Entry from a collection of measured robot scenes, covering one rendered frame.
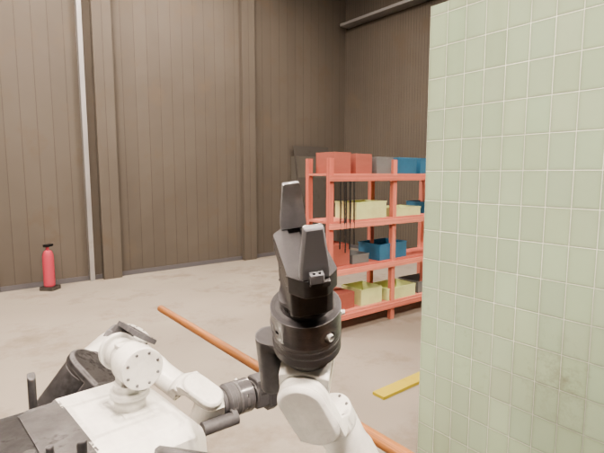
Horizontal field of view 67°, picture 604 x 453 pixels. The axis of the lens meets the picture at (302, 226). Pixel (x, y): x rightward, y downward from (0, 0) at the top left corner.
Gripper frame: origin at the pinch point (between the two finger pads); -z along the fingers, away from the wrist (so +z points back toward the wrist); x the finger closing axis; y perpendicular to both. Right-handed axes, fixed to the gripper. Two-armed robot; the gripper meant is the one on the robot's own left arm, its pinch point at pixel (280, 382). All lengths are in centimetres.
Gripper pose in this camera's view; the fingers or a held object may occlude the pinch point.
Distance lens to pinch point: 137.3
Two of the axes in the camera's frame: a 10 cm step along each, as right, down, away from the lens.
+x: 0.0, 9.9, 1.1
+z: -7.9, 0.6, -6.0
